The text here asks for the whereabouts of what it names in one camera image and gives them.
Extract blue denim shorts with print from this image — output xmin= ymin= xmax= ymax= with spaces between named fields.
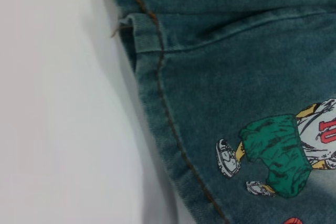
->
xmin=104 ymin=0 xmax=336 ymax=224

